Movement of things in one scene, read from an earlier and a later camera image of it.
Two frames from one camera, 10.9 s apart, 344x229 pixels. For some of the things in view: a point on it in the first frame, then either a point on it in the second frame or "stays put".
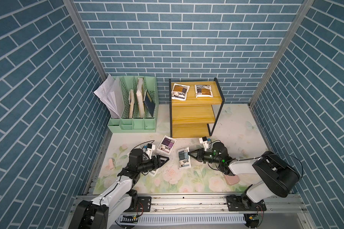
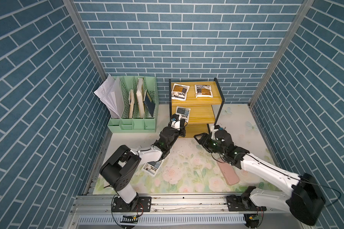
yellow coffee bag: (203, 91) stays put
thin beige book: (131, 101) stays put
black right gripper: (199, 157) -> (203, 141)
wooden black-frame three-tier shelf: (190, 108) stays put
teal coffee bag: (183, 158) -> (183, 112)
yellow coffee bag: (179, 91) stays put
